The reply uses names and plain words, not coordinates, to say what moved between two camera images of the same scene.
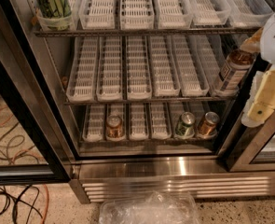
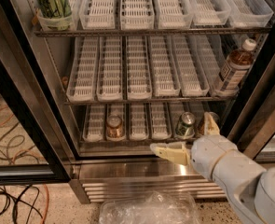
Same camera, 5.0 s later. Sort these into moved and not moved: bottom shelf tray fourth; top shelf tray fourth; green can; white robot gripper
Moved: white robot gripper
Not moved: top shelf tray fourth; bottom shelf tray fourth; green can
